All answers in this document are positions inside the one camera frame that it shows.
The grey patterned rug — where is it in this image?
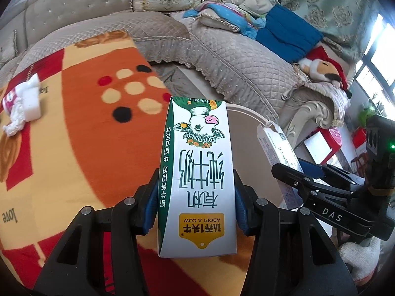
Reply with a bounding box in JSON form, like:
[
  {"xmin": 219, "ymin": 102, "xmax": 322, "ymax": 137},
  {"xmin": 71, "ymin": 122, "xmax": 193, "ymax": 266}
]
[{"xmin": 151, "ymin": 65, "xmax": 198, "ymax": 99}]

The beige quilted sofa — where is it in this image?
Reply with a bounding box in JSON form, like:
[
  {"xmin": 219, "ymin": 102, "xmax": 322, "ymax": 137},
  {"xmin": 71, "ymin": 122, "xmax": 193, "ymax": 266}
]
[{"xmin": 0, "ymin": 0, "xmax": 352, "ymax": 130}]

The person's right hand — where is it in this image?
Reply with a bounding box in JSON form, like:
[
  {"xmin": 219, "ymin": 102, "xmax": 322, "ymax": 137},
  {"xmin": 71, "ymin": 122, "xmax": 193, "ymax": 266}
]
[{"xmin": 338, "ymin": 236, "xmax": 381, "ymax": 282}]

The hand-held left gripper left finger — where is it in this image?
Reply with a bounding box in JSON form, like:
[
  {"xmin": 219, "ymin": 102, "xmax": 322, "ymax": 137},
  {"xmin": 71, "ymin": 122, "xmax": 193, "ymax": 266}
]
[{"xmin": 32, "ymin": 168, "xmax": 159, "ymax": 296}]

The window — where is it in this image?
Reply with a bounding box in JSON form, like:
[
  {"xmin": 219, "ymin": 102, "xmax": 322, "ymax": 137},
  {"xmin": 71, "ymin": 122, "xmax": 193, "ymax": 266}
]
[{"xmin": 355, "ymin": 14, "xmax": 395, "ymax": 118}]

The green patterned curtain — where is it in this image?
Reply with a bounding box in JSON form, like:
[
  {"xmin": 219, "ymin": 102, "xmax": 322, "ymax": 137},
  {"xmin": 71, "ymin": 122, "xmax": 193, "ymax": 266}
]
[{"xmin": 233, "ymin": 0, "xmax": 383, "ymax": 62}]

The beige crumpled garment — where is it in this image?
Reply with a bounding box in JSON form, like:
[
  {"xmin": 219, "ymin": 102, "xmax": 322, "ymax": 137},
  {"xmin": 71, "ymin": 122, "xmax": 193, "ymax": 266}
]
[{"xmin": 231, "ymin": 0, "xmax": 274, "ymax": 16}]

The white flat board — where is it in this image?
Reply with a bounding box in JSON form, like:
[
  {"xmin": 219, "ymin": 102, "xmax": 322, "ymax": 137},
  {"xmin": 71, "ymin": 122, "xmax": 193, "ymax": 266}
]
[{"xmin": 304, "ymin": 129, "xmax": 332, "ymax": 164}]

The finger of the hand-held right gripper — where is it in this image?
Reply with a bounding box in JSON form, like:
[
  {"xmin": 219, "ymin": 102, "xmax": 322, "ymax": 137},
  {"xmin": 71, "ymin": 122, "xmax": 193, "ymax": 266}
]
[
  {"xmin": 272, "ymin": 163, "xmax": 355, "ymax": 205},
  {"xmin": 298, "ymin": 160, "xmax": 366, "ymax": 187}
]

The plush toy with red hat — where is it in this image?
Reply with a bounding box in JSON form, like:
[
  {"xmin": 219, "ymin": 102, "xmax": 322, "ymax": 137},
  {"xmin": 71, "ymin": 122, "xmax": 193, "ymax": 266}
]
[{"xmin": 298, "ymin": 46, "xmax": 352, "ymax": 99}]

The red box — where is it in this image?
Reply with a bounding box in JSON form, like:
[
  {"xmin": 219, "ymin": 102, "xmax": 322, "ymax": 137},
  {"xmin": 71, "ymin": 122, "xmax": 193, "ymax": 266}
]
[{"xmin": 353, "ymin": 128, "xmax": 368, "ymax": 148}]

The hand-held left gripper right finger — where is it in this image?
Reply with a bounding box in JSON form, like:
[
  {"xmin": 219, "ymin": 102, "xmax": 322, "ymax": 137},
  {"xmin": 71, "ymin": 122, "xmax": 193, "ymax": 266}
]
[{"xmin": 233, "ymin": 168, "xmax": 360, "ymax": 296}]

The white torn cardboard box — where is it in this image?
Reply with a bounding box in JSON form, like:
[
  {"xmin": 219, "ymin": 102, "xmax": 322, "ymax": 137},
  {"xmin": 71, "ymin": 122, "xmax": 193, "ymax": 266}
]
[{"xmin": 256, "ymin": 122, "xmax": 304, "ymax": 210}]

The colourful striped cloth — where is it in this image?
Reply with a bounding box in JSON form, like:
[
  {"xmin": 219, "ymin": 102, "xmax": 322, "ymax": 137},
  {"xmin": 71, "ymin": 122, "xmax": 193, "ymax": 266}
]
[{"xmin": 183, "ymin": 1, "xmax": 267, "ymax": 39}]

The red plastic stool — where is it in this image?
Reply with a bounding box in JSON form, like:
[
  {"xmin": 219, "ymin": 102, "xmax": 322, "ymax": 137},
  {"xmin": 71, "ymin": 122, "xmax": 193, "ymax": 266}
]
[{"xmin": 319, "ymin": 126, "xmax": 343, "ymax": 164}]

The white foam block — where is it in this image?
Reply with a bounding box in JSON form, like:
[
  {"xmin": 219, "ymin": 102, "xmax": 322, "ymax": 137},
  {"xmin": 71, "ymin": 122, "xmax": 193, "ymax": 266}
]
[{"xmin": 15, "ymin": 74, "xmax": 42, "ymax": 122}]

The blue quilted cushion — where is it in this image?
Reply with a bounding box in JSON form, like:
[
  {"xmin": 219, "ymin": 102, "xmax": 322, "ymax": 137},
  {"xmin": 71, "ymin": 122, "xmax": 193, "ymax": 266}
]
[{"xmin": 256, "ymin": 4, "xmax": 324, "ymax": 63}]

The orange printed blanket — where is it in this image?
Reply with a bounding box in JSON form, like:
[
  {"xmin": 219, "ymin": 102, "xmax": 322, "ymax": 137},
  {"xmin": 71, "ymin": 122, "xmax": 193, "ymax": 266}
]
[{"xmin": 0, "ymin": 31, "xmax": 254, "ymax": 296}]

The white green milk carton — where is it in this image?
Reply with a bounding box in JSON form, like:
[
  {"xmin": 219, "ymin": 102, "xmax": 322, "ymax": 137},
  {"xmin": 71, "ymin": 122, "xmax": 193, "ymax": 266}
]
[{"xmin": 157, "ymin": 96, "xmax": 237, "ymax": 259}]

